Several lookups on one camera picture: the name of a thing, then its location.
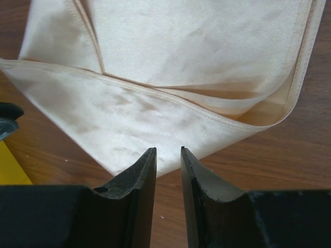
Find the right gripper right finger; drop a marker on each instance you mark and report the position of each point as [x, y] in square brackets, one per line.
[219, 214]

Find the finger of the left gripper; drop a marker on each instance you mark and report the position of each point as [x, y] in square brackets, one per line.
[9, 113]

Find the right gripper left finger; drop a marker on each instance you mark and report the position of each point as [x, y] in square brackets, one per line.
[116, 214]

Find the peach cloth napkin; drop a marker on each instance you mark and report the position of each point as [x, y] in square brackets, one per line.
[119, 77]

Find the yellow plastic tray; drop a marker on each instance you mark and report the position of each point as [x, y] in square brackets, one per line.
[11, 173]

